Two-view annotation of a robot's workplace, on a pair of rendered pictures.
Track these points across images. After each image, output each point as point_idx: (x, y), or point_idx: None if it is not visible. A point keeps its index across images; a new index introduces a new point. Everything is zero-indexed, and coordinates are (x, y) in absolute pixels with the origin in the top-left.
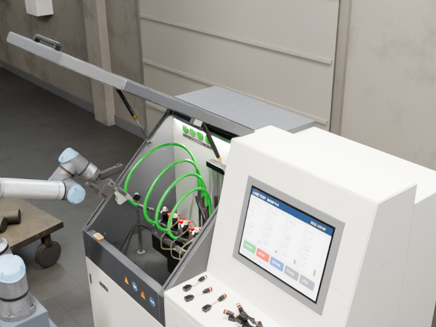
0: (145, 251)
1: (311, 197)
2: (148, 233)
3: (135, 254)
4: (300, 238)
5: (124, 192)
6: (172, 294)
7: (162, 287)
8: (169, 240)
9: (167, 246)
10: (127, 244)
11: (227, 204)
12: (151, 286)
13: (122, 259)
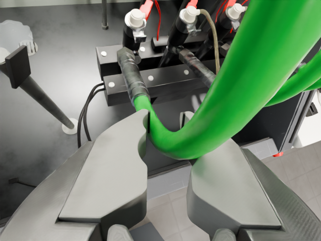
0: (71, 117)
1: None
2: (5, 89)
3: (72, 139)
4: None
5: (269, 175)
6: (311, 135)
7: (284, 143)
8: (155, 72)
9: (168, 85)
10: (21, 142)
11: None
12: (262, 157)
13: (160, 188)
